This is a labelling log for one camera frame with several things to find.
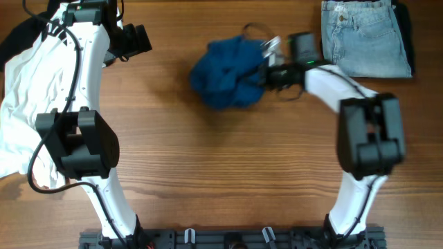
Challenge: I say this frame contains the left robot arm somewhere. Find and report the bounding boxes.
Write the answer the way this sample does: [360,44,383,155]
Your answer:
[35,1,155,248]

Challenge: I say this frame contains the left black camera cable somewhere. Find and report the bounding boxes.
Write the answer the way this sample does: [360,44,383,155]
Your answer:
[21,0,131,249]

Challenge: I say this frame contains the black camera cable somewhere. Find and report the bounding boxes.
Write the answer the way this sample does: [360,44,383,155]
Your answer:
[21,0,131,249]
[240,21,378,243]

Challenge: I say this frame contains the black garment at left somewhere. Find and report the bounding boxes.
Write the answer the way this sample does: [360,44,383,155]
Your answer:
[1,17,66,73]

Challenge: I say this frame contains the white printed t-shirt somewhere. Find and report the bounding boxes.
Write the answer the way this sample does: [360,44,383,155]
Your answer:
[0,3,105,190]

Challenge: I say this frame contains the right black camera cable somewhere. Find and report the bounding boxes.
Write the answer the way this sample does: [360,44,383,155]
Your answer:
[240,21,378,243]

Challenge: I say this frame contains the folded light blue jeans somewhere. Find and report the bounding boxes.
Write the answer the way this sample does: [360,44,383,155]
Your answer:
[320,0,413,79]

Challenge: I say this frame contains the black folded garment under jeans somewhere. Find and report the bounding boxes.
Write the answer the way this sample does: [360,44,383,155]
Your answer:
[318,0,416,77]

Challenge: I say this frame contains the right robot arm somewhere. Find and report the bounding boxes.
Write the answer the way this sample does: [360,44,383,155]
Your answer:
[260,33,406,248]

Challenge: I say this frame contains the blue polo shirt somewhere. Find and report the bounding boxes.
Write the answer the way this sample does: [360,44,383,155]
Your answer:
[189,35,264,110]

